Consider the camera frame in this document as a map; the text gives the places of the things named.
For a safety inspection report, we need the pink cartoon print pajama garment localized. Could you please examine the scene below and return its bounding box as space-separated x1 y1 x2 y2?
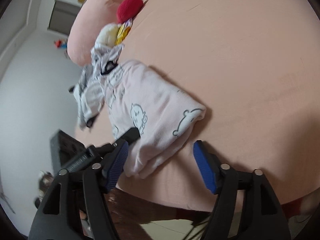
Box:
99 60 206 179

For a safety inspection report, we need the grey wall cabinet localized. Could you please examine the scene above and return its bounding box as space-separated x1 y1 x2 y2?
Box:
48 0 81 36

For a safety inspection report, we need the red plush toy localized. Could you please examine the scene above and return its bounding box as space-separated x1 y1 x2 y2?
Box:
117 0 144 23

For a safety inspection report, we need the large pink pillow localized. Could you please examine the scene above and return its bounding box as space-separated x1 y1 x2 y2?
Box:
67 0 124 67

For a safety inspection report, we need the grey striped white garment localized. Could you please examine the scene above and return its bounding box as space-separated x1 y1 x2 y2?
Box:
69 43 124 129

